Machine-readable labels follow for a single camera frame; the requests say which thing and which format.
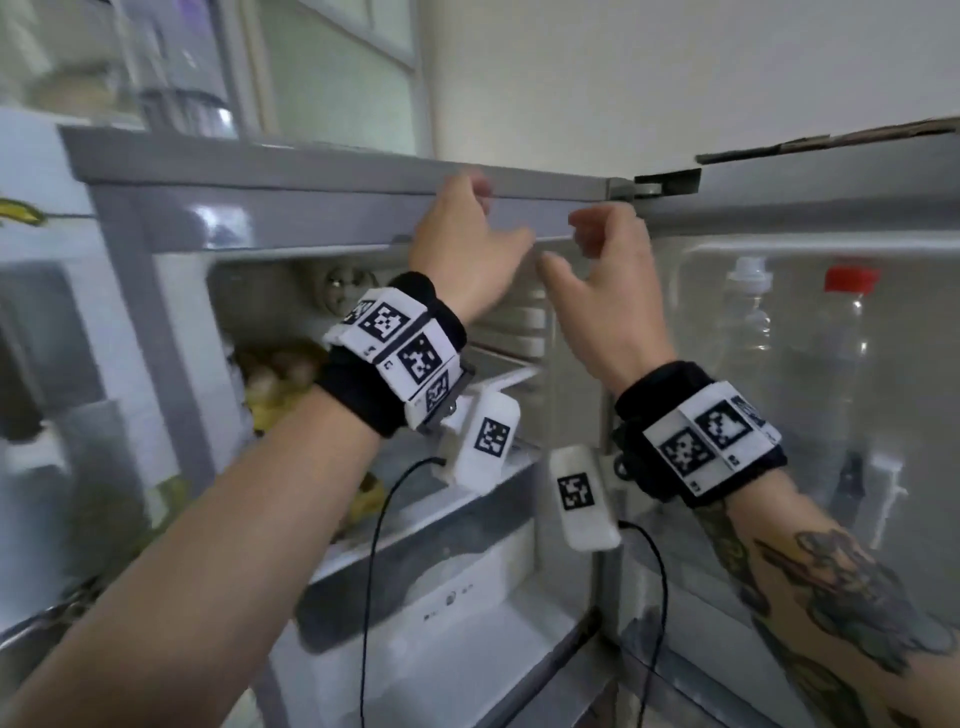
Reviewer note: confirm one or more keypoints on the clear plastic container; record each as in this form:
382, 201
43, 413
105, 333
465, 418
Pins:
180, 67

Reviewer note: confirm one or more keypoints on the person's left thumb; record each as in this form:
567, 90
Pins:
519, 240

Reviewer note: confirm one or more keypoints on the person's left forearm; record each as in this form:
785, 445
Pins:
210, 570

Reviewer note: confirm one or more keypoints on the person's left hand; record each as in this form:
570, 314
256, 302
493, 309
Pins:
457, 255

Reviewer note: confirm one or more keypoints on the person's right forearm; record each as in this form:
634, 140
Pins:
832, 600

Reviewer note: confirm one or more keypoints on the white wrist camera with marker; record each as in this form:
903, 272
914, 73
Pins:
486, 439
581, 495

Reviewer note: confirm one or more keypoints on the white framed window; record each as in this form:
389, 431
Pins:
337, 75

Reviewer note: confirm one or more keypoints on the person's right thumb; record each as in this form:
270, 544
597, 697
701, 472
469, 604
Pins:
562, 277

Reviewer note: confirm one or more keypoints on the grey refrigerator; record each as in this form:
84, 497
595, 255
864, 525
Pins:
300, 202

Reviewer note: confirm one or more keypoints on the yellow food bag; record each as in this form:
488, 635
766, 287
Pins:
277, 382

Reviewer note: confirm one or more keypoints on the glass fridge shelf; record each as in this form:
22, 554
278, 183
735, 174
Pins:
450, 510

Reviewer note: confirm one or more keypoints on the brown cardboard sheet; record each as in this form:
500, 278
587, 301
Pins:
825, 141

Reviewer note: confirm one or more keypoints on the grey refrigerator door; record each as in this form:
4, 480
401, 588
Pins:
810, 217

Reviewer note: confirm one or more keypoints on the black wristband with marker tiles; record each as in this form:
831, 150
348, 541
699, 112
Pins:
394, 352
697, 442

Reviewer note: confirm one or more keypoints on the clear bottle with white cap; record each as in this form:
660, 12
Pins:
746, 315

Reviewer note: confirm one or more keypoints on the white fridge drawer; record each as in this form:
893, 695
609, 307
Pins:
472, 592

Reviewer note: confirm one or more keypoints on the yellow banana sticker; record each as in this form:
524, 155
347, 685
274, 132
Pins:
19, 211

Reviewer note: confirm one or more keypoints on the person's right hand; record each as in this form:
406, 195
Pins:
615, 307

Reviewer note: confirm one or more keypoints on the white thermostat dial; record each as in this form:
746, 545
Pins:
337, 289

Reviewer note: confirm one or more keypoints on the clear bottle with red cap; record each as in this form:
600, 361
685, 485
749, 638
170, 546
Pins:
847, 352

